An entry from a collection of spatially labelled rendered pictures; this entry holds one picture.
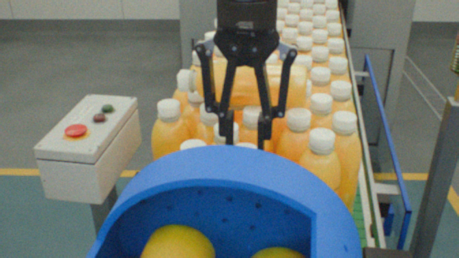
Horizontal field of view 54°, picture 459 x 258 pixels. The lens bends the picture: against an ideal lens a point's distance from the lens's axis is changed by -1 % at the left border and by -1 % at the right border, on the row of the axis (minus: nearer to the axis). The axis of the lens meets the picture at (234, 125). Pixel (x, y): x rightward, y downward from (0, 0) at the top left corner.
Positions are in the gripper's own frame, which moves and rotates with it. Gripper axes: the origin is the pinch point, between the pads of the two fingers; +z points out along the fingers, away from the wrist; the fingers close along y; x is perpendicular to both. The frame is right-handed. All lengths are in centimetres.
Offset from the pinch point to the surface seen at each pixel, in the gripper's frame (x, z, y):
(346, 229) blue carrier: -21.5, -3.5, 12.6
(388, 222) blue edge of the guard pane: 17.1, 26.7, 26.5
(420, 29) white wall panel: 423, 106, 124
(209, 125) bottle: 11.6, 4.9, -7.7
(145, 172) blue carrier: -19.4, -6.5, -7.6
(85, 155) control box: -1.5, 4.5, -24.2
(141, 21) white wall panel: 385, 101, -158
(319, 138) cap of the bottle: 5.0, 2.1, 10.6
